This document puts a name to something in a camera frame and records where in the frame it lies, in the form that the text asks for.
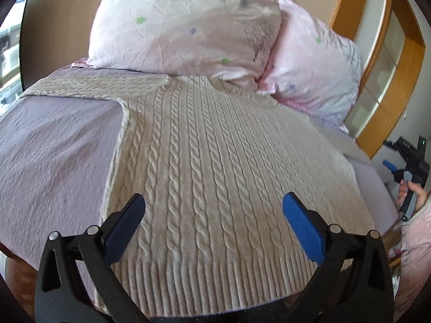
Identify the pink pillow with flowers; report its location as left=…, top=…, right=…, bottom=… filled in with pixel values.
left=258, top=0, right=362, bottom=133

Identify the pink pajama sleeve forearm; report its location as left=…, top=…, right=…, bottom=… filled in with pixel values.
left=394, top=195, right=431, bottom=322

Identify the pink pillow with tree print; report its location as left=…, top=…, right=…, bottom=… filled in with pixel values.
left=87, top=0, right=281, bottom=90

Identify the person's right hand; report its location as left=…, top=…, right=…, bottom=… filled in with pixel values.
left=397, top=179, right=430, bottom=212

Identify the beige cable-knit sweater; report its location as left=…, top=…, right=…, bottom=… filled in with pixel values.
left=27, top=75, right=374, bottom=317

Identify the wooden headboard shelf unit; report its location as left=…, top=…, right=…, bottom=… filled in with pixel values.
left=330, top=0, right=426, bottom=157

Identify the window with purple curtain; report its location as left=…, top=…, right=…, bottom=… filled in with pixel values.
left=0, top=0, right=27, bottom=116

